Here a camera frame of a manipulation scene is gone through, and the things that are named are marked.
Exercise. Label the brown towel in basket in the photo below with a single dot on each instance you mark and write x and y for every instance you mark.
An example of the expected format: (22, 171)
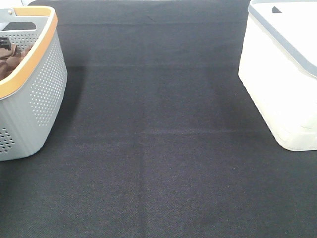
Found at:
(10, 59)

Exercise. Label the black table cloth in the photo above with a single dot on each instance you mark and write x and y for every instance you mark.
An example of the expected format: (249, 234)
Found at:
(156, 136)

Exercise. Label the grey basket with orange rim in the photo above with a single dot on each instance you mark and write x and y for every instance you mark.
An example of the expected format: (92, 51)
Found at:
(30, 97)

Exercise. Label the white basket with grey rim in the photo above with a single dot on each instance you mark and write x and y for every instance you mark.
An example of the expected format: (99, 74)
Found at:
(278, 67)

